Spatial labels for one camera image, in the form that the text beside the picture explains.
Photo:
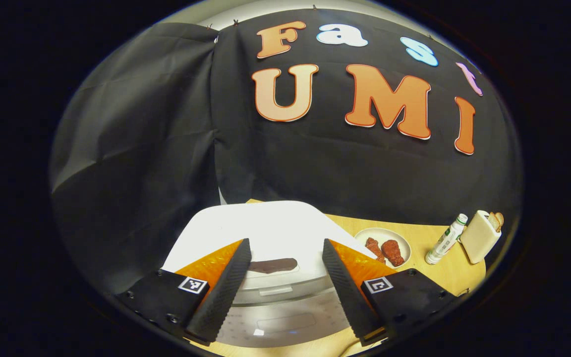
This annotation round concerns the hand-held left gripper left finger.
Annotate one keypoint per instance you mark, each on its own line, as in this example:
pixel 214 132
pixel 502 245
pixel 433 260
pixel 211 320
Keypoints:
pixel 222 292

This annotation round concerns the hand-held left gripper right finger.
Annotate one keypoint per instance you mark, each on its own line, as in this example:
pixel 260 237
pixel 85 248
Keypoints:
pixel 347 297

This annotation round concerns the white rice cooker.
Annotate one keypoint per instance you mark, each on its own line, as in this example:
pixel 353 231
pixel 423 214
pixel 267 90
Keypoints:
pixel 275 223

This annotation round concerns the red-brown meat piece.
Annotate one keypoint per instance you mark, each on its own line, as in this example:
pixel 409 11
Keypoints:
pixel 393 253
pixel 373 248

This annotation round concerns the beige oval plate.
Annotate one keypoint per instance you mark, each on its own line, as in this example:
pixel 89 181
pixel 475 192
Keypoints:
pixel 384 233

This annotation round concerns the white green-label bottle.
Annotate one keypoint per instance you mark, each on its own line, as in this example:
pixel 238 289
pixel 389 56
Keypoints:
pixel 444 243

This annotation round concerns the cream toaster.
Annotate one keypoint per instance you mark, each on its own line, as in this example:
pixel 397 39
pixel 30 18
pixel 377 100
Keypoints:
pixel 479 240

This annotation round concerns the black backdrop cloth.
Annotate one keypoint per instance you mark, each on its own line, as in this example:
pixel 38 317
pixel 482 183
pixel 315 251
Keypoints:
pixel 166 148

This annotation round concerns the toast slice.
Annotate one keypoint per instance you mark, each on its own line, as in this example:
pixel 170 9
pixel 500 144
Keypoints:
pixel 499 219
pixel 492 221

